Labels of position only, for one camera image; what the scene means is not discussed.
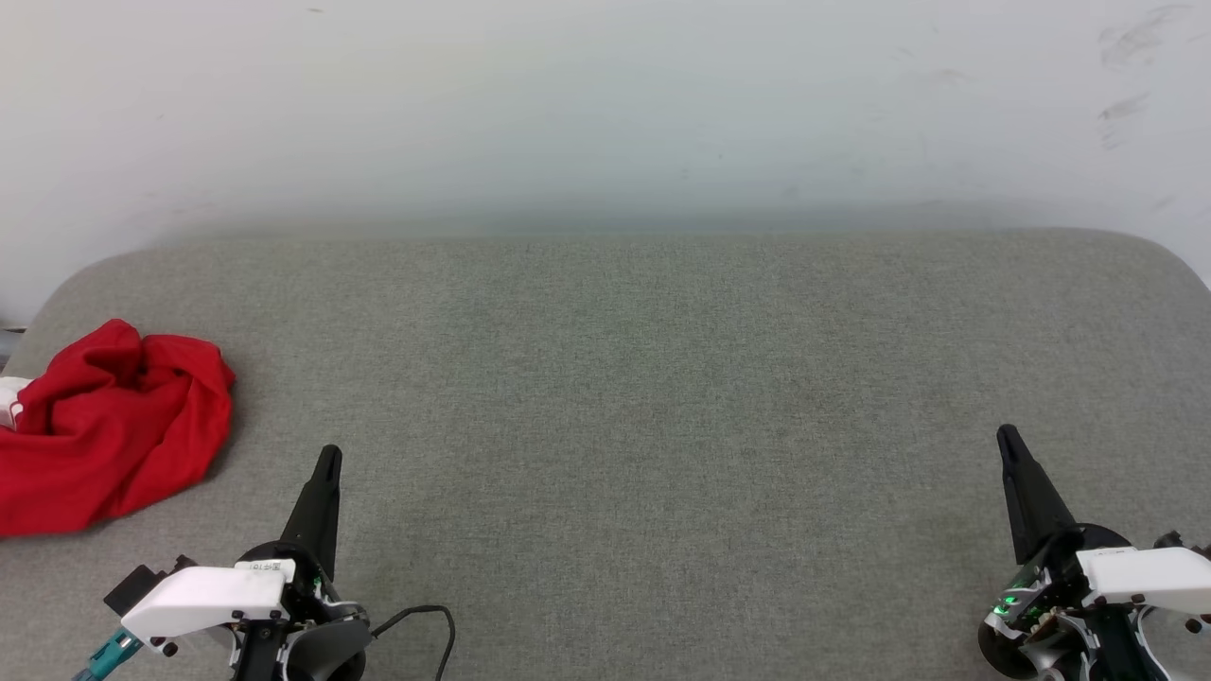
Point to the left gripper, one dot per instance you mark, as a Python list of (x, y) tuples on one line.
[(317, 619)]

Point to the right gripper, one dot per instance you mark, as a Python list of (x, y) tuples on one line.
[(1022, 605)]

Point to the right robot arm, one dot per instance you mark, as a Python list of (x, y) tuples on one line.
[(1121, 653)]

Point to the red white basketball jersey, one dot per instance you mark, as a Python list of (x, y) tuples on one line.
[(114, 435)]

